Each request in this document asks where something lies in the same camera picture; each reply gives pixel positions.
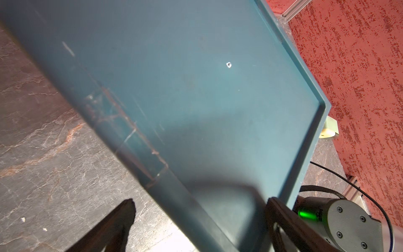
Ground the clear tape on cabinet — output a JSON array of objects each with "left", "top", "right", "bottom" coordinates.
[{"left": 84, "top": 88, "right": 169, "bottom": 190}]

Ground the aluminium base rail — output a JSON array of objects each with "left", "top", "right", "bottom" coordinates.
[{"left": 342, "top": 175, "right": 371, "bottom": 216}]

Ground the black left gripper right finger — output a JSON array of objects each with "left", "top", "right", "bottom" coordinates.
[{"left": 266, "top": 197, "right": 338, "bottom": 252}]

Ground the pale green sponge block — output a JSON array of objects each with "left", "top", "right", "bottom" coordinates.
[{"left": 319, "top": 116, "right": 339, "bottom": 139}]

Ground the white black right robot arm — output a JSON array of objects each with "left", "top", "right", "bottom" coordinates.
[{"left": 293, "top": 185, "right": 403, "bottom": 252}]

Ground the left aluminium corner post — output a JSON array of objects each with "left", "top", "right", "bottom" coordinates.
[{"left": 282, "top": 0, "right": 312, "bottom": 22}]

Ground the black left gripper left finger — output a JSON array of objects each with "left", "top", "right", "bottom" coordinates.
[{"left": 67, "top": 198, "right": 136, "bottom": 252}]

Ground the teal drawer cabinet box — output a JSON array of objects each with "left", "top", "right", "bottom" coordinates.
[{"left": 1, "top": 1, "right": 331, "bottom": 252}]

